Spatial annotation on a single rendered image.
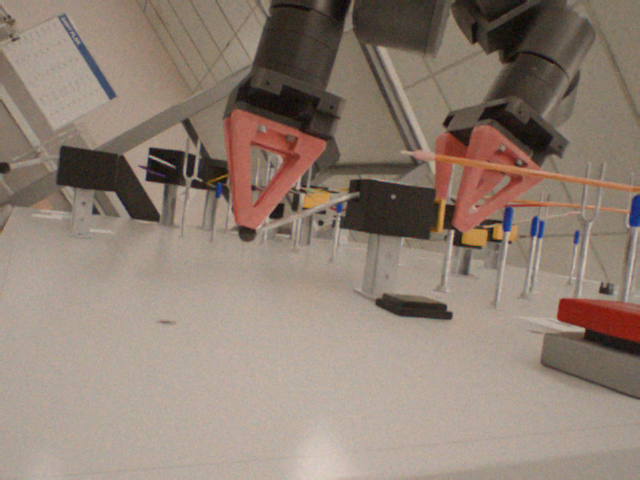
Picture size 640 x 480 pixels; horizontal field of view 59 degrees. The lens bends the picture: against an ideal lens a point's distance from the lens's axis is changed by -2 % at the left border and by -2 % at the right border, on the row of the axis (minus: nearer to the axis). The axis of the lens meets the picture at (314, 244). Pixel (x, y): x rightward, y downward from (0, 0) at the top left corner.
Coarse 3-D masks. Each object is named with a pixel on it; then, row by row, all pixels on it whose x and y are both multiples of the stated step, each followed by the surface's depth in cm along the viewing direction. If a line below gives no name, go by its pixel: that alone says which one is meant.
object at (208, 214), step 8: (200, 160) 118; (208, 160) 115; (216, 160) 116; (224, 160) 116; (200, 168) 117; (208, 168) 115; (216, 168) 120; (224, 168) 120; (200, 176) 117; (208, 176) 119; (216, 176) 120; (208, 192) 119; (224, 192) 122; (208, 200) 120; (208, 208) 121; (208, 216) 121; (208, 224) 122
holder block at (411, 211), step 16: (352, 192) 45; (368, 192) 42; (384, 192) 43; (400, 192) 43; (416, 192) 44; (432, 192) 44; (352, 208) 45; (368, 208) 42; (384, 208) 43; (400, 208) 43; (416, 208) 44; (432, 208) 44; (352, 224) 45; (368, 224) 43; (384, 224) 43; (400, 224) 43; (416, 224) 44
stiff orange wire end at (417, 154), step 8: (400, 152) 34; (408, 152) 34; (416, 152) 34; (424, 152) 34; (432, 160) 35; (440, 160) 35; (448, 160) 35; (456, 160) 35; (464, 160) 35; (472, 160) 35; (488, 168) 35; (496, 168) 35; (504, 168) 35; (512, 168) 36; (520, 168) 36; (536, 176) 36; (544, 176) 36; (552, 176) 36; (560, 176) 36; (568, 176) 36; (592, 184) 37; (600, 184) 37; (608, 184) 37; (616, 184) 37
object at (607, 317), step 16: (560, 304) 28; (576, 304) 27; (592, 304) 26; (608, 304) 27; (624, 304) 28; (560, 320) 28; (576, 320) 27; (592, 320) 26; (608, 320) 25; (624, 320) 25; (592, 336) 27; (608, 336) 26; (624, 336) 24
